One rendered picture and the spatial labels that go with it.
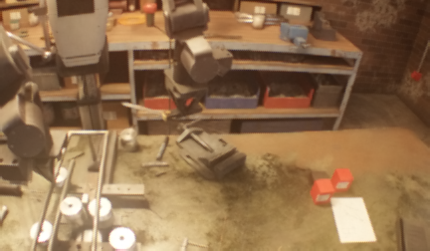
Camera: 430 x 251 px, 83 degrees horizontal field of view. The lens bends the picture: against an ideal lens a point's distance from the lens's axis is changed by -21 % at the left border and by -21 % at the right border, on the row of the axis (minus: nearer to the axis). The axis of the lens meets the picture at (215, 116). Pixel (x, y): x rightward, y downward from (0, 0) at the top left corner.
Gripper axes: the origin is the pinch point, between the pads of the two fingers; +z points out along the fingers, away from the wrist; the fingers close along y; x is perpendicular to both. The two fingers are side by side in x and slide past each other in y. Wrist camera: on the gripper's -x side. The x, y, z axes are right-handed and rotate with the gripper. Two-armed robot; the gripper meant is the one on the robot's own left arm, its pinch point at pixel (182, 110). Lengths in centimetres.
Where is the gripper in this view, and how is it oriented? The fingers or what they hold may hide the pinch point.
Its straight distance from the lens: 73.8
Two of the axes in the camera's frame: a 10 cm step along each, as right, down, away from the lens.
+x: -8.6, 2.4, -4.5
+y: -5.0, -6.0, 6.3
